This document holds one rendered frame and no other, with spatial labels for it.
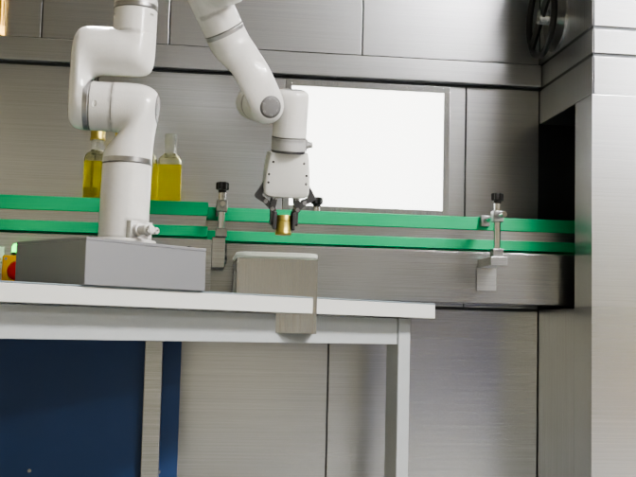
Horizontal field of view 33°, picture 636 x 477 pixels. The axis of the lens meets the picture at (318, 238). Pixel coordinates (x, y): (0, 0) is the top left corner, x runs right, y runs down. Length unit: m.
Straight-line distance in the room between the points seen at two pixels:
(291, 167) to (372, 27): 0.66
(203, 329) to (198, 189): 0.66
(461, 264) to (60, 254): 1.03
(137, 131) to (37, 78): 0.79
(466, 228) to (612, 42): 0.55
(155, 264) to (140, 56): 0.40
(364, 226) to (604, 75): 0.66
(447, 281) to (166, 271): 0.82
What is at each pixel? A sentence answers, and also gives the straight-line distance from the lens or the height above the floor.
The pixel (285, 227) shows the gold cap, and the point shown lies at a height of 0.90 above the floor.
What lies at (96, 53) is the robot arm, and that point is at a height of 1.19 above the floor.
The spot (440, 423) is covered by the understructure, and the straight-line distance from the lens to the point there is 2.80.
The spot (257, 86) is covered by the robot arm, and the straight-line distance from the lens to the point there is 2.22.
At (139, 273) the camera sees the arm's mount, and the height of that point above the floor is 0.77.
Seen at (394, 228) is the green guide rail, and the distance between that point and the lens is 2.59.
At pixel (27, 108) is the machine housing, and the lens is 2.80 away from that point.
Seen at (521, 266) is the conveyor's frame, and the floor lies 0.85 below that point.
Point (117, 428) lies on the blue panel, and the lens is 2.45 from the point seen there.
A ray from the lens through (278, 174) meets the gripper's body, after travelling 2.33.
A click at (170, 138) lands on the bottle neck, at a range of 2.60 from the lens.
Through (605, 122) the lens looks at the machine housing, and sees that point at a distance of 2.57.
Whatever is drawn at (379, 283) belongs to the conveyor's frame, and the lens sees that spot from 2.55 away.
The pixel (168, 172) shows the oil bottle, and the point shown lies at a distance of 2.57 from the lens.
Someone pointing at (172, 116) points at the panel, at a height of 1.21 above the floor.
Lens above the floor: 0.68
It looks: 5 degrees up
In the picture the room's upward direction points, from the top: 1 degrees clockwise
